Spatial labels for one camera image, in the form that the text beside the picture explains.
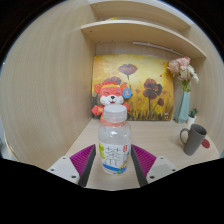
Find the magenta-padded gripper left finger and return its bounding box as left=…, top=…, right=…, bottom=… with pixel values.
left=46, top=143, right=98, bottom=188

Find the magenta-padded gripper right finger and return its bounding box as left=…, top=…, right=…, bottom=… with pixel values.
left=130, top=143, right=178, bottom=188

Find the clear plastic drink bottle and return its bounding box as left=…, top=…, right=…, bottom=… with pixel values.
left=97, top=104, right=132, bottom=176

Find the grey ceramic mug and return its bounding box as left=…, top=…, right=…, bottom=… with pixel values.
left=179, top=123, right=208, bottom=157

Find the small plant in white pot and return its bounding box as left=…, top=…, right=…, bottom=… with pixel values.
left=186, top=108, right=199, bottom=130

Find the teal faceted vase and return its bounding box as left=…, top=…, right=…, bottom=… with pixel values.
left=173, top=90, right=191, bottom=125

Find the red plush mascot toy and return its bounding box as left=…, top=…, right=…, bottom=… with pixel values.
left=91, top=79, right=133, bottom=123

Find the yellow poppy flower painting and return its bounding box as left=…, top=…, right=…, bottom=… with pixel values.
left=91, top=54, right=175, bottom=122

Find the pink and white flower bouquet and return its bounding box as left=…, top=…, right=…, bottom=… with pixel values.
left=167, top=56, right=200, bottom=93

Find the light wooden shelf unit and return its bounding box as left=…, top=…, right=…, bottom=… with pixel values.
left=80, top=0, right=208, bottom=60

